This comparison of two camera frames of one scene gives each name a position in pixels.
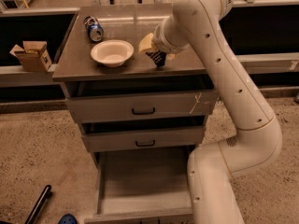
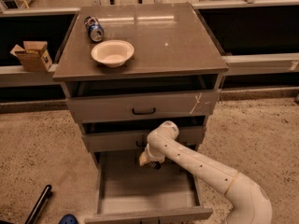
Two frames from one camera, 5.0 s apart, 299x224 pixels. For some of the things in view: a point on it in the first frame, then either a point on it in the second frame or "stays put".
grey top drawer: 147,106 stays put
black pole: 37,207 stays put
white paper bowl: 112,53 stays put
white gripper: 161,41 -> 151,157
